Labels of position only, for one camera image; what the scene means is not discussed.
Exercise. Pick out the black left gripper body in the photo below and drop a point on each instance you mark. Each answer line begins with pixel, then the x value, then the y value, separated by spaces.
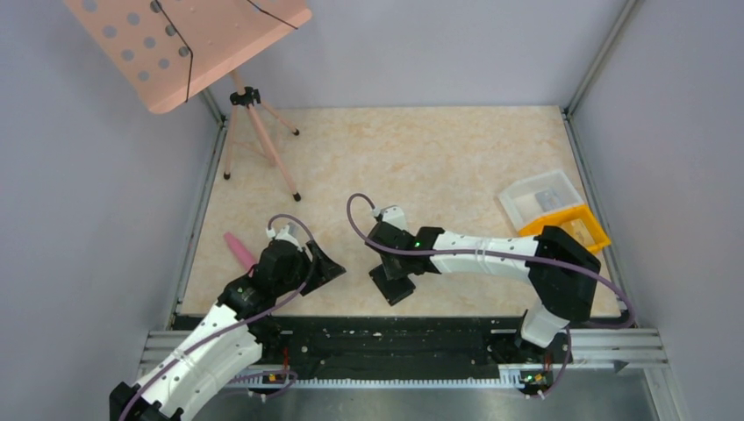
pixel 283 284

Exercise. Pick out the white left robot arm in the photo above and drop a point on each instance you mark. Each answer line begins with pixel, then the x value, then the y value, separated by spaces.
pixel 232 336

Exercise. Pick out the silver VIP card in bin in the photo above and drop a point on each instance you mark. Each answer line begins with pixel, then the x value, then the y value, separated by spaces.
pixel 549 200

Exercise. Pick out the gold VIP card in bin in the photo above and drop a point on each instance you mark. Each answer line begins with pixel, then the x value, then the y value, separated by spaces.
pixel 579 231

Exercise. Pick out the pink marker pen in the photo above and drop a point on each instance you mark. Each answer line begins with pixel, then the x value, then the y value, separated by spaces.
pixel 240 252

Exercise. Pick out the white plastic bin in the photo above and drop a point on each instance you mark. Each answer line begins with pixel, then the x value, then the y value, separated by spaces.
pixel 530 200

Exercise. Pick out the yellow plastic bin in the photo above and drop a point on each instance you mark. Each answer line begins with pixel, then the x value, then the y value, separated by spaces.
pixel 558 217

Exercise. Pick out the pink music stand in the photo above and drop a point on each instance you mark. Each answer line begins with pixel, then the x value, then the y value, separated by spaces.
pixel 170 51

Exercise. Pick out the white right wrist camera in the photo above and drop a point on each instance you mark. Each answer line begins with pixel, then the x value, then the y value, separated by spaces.
pixel 392 215

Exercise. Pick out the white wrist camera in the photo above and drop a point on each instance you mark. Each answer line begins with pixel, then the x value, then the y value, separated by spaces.
pixel 286 233
pixel 392 215

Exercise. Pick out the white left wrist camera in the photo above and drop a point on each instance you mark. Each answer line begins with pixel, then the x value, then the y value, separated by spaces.
pixel 286 233

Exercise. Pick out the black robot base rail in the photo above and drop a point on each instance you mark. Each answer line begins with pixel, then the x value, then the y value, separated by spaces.
pixel 402 348

